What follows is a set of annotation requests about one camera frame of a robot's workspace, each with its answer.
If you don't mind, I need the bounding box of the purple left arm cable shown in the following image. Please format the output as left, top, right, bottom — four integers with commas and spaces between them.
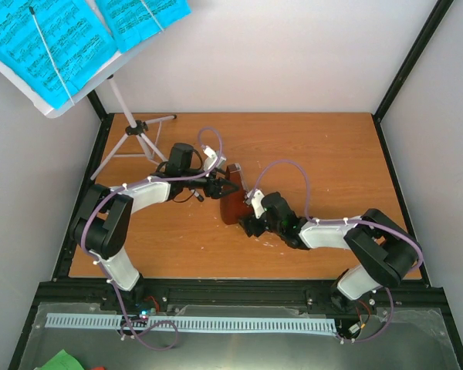
80, 126, 225, 351

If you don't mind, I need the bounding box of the black aluminium frame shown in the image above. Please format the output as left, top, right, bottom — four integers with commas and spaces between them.
9, 1, 463, 369

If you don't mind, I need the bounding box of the green paper scrap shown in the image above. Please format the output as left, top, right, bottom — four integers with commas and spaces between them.
39, 350, 84, 370

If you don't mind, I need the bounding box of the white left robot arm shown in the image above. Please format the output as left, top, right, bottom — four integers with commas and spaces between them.
69, 143, 239, 311

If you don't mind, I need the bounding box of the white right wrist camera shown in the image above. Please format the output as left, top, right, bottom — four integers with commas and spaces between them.
245, 189, 265, 219

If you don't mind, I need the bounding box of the brown wooden metronome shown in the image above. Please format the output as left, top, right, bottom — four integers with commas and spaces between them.
220, 163, 254, 225

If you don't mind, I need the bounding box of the blue sheet music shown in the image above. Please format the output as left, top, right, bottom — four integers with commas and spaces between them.
96, 0, 191, 52
0, 1, 117, 109

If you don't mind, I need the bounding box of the light blue cable duct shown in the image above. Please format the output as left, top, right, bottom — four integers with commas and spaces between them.
44, 313, 336, 336

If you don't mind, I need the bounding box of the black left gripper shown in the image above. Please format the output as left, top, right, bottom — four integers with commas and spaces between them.
182, 167, 239, 200

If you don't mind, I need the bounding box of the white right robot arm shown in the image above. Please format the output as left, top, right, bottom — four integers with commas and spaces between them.
238, 190, 423, 301

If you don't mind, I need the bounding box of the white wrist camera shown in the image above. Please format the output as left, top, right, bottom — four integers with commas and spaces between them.
245, 189, 265, 219
201, 145, 227, 176

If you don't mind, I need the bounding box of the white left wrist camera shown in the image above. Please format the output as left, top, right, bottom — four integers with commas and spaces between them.
201, 145, 227, 176

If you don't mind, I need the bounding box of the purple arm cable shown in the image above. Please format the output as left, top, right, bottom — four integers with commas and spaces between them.
250, 159, 425, 345
80, 126, 225, 351

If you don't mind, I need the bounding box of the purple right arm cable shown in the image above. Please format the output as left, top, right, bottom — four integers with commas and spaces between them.
250, 159, 425, 345

